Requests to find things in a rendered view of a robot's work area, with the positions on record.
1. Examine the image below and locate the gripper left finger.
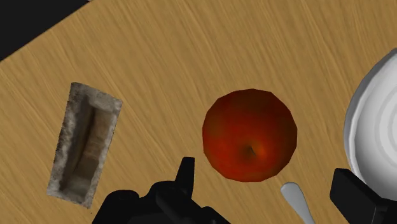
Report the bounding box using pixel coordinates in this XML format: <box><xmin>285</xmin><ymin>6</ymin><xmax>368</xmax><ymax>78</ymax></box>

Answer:
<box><xmin>92</xmin><ymin>157</ymin><xmax>231</xmax><ymax>224</ymax></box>

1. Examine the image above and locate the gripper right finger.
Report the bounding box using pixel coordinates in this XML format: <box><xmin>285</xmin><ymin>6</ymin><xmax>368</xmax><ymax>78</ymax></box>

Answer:
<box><xmin>329</xmin><ymin>167</ymin><xmax>397</xmax><ymax>224</ymax></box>

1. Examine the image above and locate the grey spoon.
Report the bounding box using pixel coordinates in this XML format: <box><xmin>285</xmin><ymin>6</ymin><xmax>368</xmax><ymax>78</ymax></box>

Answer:
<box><xmin>280</xmin><ymin>181</ymin><xmax>316</xmax><ymax>224</ymax></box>

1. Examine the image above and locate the white plate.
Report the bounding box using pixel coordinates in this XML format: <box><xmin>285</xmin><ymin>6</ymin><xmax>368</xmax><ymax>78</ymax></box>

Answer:
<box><xmin>343</xmin><ymin>48</ymin><xmax>397</xmax><ymax>202</ymax></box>

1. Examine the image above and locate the red apple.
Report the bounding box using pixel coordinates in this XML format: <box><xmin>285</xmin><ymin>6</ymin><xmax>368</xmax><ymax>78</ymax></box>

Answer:
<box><xmin>202</xmin><ymin>88</ymin><xmax>298</xmax><ymax>183</ymax></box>

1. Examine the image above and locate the grey rectangular stone tray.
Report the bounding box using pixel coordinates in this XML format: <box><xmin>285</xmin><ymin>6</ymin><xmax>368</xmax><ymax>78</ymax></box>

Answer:
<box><xmin>46</xmin><ymin>81</ymin><xmax>123</xmax><ymax>209</ymax></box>

